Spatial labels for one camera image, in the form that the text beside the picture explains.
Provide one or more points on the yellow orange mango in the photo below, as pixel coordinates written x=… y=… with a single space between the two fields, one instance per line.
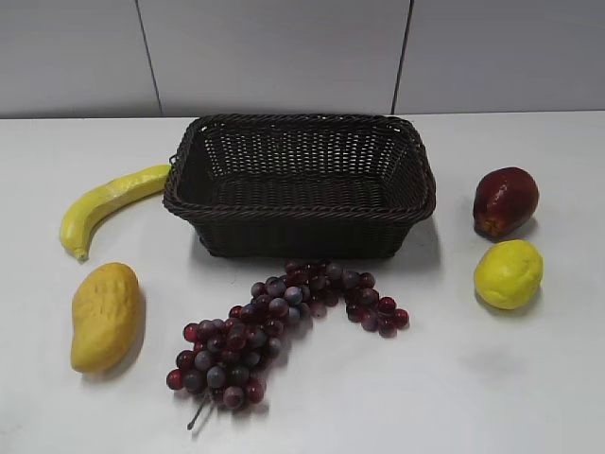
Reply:
x=106 y=314

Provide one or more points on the dark woven wicker basket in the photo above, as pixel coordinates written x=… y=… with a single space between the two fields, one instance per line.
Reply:
x=339 y=186

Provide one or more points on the purple grape bunch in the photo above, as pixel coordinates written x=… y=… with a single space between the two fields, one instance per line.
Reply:
x=223 y=362

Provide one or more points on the dark red pear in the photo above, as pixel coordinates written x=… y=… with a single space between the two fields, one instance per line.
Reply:
x=505 y=199

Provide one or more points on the yellow lemon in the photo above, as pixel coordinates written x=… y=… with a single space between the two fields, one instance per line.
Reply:
x=509 y=274

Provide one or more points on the yellow banana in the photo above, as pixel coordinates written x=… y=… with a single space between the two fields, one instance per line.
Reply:
x=79 y=221

